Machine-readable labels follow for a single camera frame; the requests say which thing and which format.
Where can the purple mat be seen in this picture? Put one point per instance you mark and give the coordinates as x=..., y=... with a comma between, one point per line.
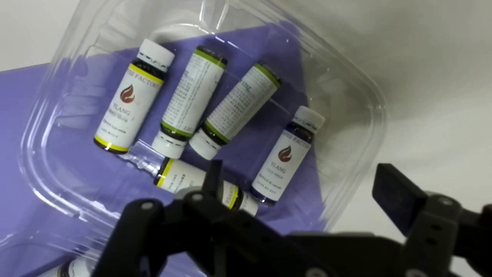
x=61, y=192

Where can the small white labelled bottle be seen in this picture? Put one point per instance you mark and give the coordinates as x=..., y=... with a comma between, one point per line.
x=190, y=100
x=135, y=97
x=235, y=111
x=178, y=175
x=288, y=154

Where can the clear plastic container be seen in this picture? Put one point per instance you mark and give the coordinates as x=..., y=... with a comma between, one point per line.
x=342, y=92

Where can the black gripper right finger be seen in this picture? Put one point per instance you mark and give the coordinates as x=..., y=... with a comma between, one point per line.
x=438, y=226

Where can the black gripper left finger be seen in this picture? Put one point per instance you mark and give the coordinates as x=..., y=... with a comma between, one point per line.
x=222, y=242

